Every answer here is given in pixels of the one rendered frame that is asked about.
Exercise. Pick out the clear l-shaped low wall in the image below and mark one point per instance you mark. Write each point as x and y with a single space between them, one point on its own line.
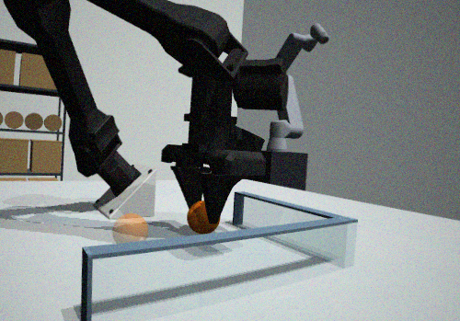
152 285

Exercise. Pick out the brown ball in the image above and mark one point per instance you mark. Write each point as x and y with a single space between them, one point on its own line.
197 219

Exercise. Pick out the see-through orange ball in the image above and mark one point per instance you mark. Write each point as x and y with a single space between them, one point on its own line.
130 227

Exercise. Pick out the blue top edge of clear wall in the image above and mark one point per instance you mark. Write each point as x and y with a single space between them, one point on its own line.
146 246

